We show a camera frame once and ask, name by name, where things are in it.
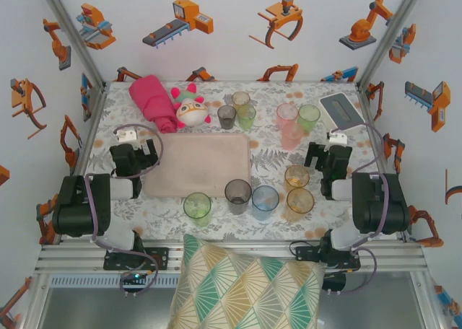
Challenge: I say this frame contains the pink rolled towel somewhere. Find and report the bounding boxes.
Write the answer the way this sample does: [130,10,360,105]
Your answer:
[128,74,178,134]

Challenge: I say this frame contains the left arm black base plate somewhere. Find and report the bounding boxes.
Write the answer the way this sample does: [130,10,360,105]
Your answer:
[103,247,170,271]

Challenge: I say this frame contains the beige rectangular tray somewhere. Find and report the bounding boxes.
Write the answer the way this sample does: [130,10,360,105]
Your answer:
[143,132,252,199]

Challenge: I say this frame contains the teal yellow patterned pillow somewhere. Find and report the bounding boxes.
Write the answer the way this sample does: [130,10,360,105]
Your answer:
[168,234,328,329]

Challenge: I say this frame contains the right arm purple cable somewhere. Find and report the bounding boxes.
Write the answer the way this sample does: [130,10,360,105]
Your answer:
[326,121,393,296]

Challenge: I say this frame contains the pink translucent plastic cup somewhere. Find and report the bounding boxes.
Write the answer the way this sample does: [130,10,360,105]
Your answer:
[276,103,300,130]

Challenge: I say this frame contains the aluminium side rail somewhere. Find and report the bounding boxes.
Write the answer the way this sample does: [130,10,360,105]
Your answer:
[356,83,387,175]
[70,83,109,175]

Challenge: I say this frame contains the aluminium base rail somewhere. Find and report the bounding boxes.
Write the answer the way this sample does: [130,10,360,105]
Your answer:
[34,239,429,276]

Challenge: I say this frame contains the aluminium frame post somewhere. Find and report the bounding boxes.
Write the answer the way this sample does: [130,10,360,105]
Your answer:
[35,0,108,88]
[358,0,429,88]

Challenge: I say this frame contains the slotted grey cable duct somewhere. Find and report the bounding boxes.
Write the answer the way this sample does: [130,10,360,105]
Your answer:
[48,275,181,289]

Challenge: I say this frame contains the grey translucent plastic cup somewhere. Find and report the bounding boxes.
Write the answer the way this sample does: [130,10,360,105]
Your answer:
[217,105,237,131]
[224,179,253,216]

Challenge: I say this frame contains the amber translucent plastic cup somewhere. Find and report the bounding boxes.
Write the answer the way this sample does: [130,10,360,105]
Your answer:
[284,164,310,193]
[231,91,251,110]
[286,187,315,224]

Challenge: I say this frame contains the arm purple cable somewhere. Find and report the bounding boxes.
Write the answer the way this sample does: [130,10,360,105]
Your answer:
[326,121,393,296]
[84,123,165,298]

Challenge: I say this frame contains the small board with green light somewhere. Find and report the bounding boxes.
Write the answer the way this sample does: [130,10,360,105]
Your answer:
[120,271,149,286]

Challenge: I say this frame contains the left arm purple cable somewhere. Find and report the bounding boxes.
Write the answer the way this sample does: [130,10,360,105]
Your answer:
[84,123,165,298]

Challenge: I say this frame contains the blue translucent plastic cup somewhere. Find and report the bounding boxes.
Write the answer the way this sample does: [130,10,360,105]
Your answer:
[251,185,280,221]

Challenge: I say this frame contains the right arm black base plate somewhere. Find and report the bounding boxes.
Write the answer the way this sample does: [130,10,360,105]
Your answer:
[294,245,362,272]

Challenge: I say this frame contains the floral printed tablecloth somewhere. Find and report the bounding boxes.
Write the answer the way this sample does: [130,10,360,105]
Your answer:
[66,80,402,242]

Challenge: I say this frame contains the white grey tissue box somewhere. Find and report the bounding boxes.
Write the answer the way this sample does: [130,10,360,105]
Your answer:
[319,93,366,131]

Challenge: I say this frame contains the green translucent plastic cup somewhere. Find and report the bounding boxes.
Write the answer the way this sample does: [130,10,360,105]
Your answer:
[183,192,212,229]
[236,104,257,131]
[297,104,321,133]

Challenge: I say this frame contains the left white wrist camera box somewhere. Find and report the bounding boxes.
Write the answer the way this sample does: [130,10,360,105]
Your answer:
[114,126,140,144]

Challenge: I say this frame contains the white pink plush toy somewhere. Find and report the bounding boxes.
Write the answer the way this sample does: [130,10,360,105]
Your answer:
[170,82,213,129]

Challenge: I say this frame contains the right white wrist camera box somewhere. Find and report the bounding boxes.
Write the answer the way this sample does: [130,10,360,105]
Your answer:
[326,130,348,146]

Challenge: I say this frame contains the small black controller box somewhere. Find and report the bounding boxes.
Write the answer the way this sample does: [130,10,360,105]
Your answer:
[321,271,347,294]

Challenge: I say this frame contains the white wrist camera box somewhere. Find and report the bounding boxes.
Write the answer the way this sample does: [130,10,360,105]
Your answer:
[114,126,140,144]
[326,130,348,146]

